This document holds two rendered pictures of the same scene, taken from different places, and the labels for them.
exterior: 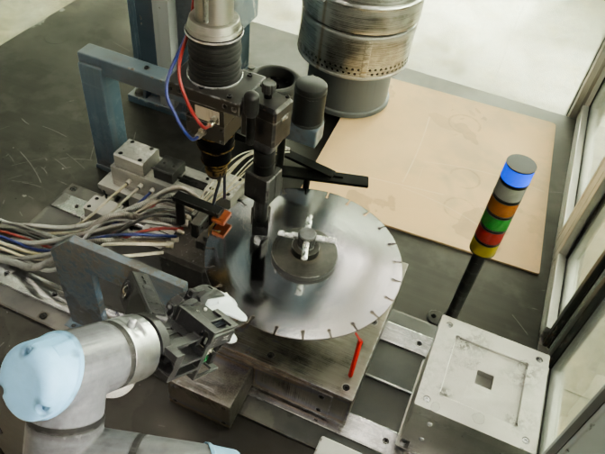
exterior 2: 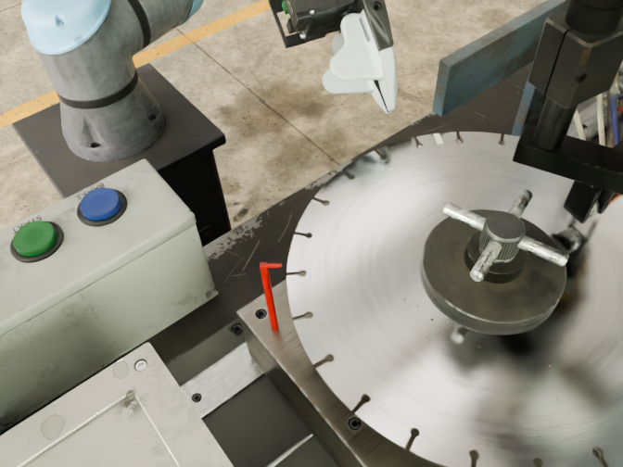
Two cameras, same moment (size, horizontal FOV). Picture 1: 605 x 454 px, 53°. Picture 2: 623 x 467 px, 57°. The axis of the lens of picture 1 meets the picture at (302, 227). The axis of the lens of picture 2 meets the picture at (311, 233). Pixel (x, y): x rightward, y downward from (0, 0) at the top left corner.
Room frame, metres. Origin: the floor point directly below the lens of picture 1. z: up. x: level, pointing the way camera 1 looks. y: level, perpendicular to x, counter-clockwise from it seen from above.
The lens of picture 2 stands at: (0.71, -0.31, 1.34)
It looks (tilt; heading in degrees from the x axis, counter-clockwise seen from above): 51 degrees down; 127
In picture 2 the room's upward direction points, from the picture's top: 4 degrees counter-clockwise
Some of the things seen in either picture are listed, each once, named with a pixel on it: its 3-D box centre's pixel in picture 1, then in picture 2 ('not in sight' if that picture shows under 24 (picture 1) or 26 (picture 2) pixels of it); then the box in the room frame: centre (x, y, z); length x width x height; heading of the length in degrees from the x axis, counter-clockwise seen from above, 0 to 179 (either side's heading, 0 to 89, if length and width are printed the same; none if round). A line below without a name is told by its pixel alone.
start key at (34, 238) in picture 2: not in sight; (37, 242); (0.28, -0.18, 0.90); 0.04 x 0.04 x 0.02
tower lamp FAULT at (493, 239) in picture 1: (491, 230); not in sight; (0.72, -0.31, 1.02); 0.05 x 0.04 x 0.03; 162
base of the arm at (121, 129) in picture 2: not in sight; (106, 103); (0.05, 0.08, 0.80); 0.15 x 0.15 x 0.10
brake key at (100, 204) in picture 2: not in sight; (102, 208); (0.30, -0.11, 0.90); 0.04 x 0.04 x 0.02
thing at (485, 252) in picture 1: (484, 242); not in sight; (0.72, -0.31, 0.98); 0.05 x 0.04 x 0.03; 162
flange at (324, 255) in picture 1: (304, 249); (494, 258); (0.67, -0.01, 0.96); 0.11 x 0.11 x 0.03
